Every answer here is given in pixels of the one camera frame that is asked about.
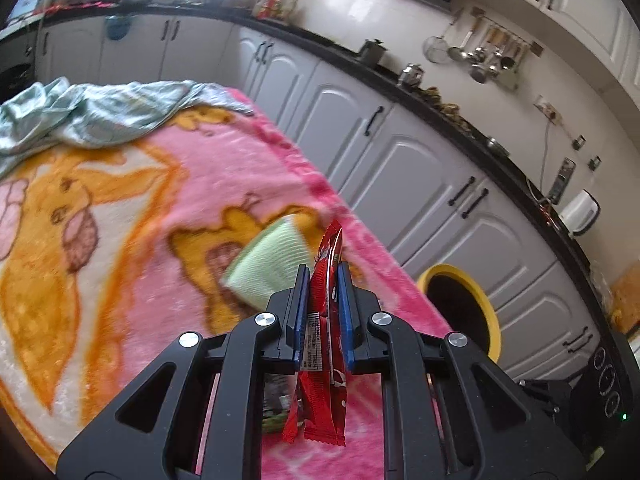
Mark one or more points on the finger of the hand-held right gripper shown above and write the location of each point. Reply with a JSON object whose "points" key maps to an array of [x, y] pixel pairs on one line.
{"points": [[545, 394]]}

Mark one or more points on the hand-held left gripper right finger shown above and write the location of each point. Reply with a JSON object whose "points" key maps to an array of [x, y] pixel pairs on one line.
{"points": [[346, 320]]}

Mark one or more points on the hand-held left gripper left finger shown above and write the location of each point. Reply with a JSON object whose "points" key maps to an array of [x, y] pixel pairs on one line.
{"points": [[299, 315]]}

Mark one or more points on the red snack wrapper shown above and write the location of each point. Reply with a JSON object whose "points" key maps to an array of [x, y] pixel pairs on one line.
{"points": [[325, 400]]}

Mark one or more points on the yellow rimmed grey bin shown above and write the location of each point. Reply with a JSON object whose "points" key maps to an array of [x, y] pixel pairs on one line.
{"points": [[489, 310]]}

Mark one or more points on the light green folded cloth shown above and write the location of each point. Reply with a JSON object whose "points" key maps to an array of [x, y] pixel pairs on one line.
{"points": [[265, 266]]}

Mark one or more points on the green printed packet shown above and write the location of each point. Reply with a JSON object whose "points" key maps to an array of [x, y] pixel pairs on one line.
{"points": [[277, 402]]}

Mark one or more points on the clear plastic bag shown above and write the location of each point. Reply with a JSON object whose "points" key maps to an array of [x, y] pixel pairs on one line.
{"points": [[622, 300]]}

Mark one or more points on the pink printed blanket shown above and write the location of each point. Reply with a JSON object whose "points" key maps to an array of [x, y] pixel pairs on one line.
{"points": [[150, 260]]}

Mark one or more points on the white base cabinets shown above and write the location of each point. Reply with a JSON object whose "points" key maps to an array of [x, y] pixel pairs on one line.
{"points": [[400, 160]]}

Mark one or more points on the white electric kettle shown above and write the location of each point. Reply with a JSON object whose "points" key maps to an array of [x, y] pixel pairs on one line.
{"points": [[579, 212]]}

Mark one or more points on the hanging power strip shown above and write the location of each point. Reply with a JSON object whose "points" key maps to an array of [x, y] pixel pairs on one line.
{"points": [[561, 180]]}

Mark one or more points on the steel bowl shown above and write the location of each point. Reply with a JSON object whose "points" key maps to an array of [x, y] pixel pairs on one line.
{"points": [[498, 146]]}

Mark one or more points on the brown green food pile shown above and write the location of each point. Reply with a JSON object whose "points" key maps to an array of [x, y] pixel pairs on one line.
{"points": [[447, 109]]}

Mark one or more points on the black pitcher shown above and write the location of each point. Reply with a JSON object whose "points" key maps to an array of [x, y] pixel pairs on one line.
{"points": [[372, 52]]}

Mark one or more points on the row of hanging utensils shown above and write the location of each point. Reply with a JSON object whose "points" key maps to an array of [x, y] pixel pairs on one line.
{"points": [[492, 55]]}

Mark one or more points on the group of condiment bottles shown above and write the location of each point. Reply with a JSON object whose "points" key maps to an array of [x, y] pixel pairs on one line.
{"points": [[270, 7]]}

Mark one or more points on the teal hanging basket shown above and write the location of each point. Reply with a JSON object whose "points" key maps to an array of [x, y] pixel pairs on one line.
{"points": [[118, 27]]}

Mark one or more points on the white upper cabinets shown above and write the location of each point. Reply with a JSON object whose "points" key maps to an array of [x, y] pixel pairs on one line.
{"points": [[565, 5]]}

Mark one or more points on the white wall socket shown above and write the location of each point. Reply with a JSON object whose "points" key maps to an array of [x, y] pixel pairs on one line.
{"points": [[546, 109]]}

